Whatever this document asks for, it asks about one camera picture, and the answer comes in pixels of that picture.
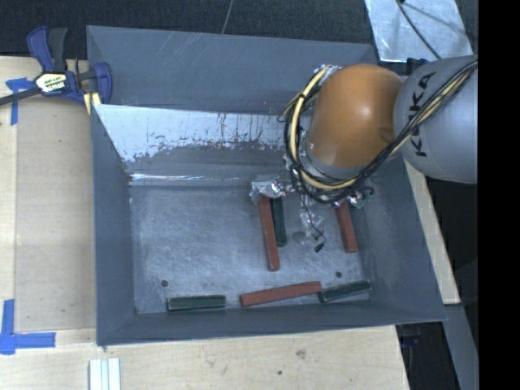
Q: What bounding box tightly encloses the dark green flat block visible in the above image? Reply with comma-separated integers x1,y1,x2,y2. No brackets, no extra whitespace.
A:
166,294,228,313
317,279,373,305
271,197,288,248

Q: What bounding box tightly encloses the red-brown flat block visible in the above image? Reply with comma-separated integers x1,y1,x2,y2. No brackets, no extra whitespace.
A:
238,280,323,309
258,195,282,273
332,200,360,254

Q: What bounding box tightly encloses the grey metal bin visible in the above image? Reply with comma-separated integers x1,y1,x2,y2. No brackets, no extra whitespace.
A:
84,24,449,347

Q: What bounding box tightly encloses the pale wood flat board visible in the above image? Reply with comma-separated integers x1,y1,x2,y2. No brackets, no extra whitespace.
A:
14,97,98,334

